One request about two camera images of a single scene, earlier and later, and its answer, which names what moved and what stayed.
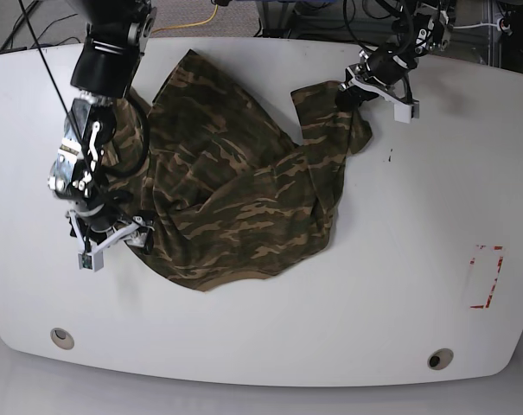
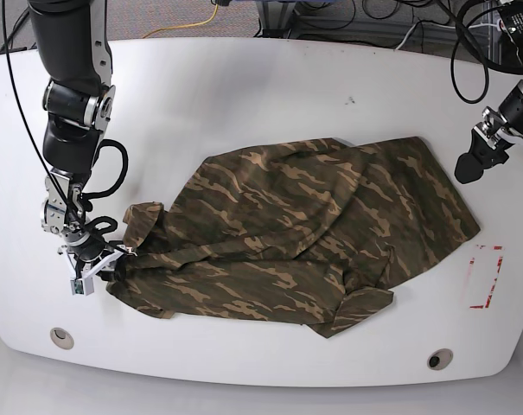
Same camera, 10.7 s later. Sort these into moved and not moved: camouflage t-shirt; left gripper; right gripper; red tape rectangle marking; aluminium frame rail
Moved: left gripper; camouflage t-shirt; right gripper
Not moved: red tape rectangle marking; aluminium frame rail
